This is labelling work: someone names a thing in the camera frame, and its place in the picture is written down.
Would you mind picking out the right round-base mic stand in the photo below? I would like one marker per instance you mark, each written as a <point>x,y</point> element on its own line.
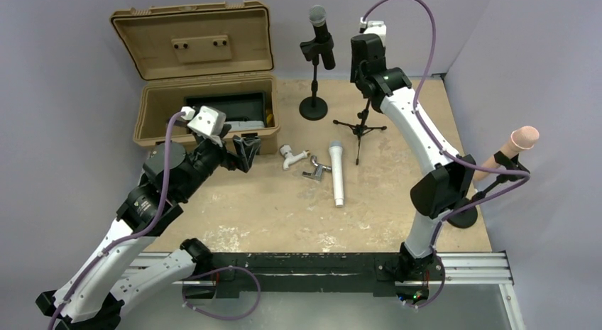
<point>469,217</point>

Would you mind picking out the tan plastic storage case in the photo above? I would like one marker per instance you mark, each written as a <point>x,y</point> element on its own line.
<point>188,52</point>

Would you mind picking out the aluminium rail frame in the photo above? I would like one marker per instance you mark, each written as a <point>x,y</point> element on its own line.
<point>458,268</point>

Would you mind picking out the black round-base mic stand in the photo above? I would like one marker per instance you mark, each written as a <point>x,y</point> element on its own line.
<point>314,108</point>

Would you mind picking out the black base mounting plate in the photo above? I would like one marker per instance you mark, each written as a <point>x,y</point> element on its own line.
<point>379,274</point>

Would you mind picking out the chrome metal faucet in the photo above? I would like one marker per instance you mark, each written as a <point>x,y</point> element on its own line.
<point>319,169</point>

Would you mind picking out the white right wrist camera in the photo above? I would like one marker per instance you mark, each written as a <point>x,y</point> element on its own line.
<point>373,27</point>

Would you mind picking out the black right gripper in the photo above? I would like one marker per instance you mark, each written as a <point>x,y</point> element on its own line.
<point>353,73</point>

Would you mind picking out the black microphone silver grille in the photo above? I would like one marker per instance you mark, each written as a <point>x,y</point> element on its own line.
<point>317,16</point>

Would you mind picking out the black inner tray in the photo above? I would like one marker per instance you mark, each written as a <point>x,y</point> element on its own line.
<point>238,107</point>

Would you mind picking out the white plastic faucet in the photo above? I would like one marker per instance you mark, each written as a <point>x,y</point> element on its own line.
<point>290,158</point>

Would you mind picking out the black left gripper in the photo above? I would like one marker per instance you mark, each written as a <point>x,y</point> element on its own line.
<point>244,148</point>

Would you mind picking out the grey plastic tool case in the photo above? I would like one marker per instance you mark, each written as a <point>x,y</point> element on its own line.
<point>245,125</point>

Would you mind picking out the white microphone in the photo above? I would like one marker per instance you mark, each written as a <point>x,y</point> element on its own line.
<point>336,152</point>

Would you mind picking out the beige pink microphone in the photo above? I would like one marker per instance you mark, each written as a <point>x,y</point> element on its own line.
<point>520,140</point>

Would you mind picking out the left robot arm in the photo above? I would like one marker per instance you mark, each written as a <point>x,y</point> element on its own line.
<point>99,295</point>

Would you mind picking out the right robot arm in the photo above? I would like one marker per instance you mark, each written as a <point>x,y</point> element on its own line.
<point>445,181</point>

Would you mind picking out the black tripod mic stand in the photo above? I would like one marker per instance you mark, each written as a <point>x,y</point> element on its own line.
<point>361,129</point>

